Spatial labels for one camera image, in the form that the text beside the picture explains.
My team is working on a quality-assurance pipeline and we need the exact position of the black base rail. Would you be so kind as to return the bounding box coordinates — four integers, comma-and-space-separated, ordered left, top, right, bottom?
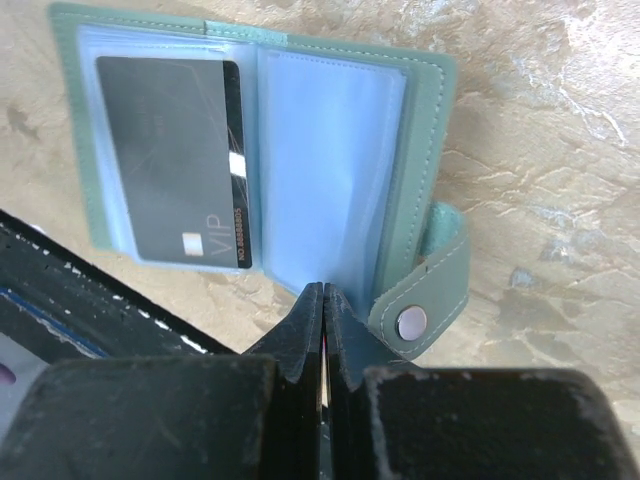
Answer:
1, 212, 231, 362

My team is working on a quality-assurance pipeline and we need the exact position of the teal leather card holder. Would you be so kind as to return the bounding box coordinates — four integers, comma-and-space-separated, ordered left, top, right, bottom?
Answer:
49, 2, 470, 360

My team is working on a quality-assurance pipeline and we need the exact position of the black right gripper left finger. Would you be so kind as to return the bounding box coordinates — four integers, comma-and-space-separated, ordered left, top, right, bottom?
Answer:
1, 284, 322, 479

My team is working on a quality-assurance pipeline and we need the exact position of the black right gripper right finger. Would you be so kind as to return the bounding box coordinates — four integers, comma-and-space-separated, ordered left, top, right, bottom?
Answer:
323, 284, 635, 479

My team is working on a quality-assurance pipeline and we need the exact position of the black VIP card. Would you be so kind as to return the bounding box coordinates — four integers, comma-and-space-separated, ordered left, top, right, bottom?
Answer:
96, 56, 252, 269

